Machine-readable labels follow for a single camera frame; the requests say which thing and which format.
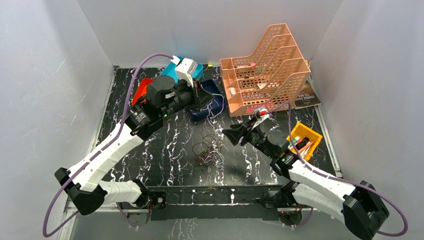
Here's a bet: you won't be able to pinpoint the yellow bin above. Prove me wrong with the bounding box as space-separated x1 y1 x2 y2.
291 122 323 162

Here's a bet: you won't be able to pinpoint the markers in yellow bin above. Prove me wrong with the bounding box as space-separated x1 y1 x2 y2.
287 136 318 159

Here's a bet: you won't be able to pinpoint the purple cable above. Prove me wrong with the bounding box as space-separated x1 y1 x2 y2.
264 100 409 238
42 52 181 238

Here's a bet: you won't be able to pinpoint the white wire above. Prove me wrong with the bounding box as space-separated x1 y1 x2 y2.
203 94 226 140

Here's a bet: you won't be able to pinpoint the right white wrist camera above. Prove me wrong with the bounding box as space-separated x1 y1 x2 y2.
252 106 270 129

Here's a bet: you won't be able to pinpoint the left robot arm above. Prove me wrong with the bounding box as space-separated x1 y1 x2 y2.
54 75 214 216

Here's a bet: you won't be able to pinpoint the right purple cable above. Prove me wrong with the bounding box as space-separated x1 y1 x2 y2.
264 100 409 238

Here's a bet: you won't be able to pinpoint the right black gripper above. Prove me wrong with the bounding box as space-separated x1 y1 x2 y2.
222 116 275 159

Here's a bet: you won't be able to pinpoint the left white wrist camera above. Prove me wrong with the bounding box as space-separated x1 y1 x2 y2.
174 58 198 88

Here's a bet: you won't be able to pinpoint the navy square tray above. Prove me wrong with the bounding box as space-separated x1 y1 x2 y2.
188 79 226 122

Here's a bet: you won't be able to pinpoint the red square tray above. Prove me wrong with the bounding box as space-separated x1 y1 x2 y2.
131 78 153 106

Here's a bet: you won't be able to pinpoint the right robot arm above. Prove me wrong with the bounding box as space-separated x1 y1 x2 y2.
222 124 390 240

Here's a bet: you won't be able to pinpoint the brown wire bundle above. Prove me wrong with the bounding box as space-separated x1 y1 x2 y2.
192 134 226 171

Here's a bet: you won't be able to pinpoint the dark book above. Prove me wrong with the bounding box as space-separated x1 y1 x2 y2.
294 80 321 110

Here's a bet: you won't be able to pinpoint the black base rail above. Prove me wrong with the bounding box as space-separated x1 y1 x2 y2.
149 185 298 221

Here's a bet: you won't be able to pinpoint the teal square tray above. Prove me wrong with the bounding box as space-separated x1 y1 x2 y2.
160 56 204 83

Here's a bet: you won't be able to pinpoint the peach plastic file organizer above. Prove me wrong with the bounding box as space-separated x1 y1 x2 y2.
220 23 311 117

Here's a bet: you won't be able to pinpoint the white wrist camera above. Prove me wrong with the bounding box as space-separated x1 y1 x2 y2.
174 58 198 88
252 106 270 129

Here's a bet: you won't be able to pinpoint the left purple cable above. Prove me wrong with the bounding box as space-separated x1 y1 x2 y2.
42 52 181 238

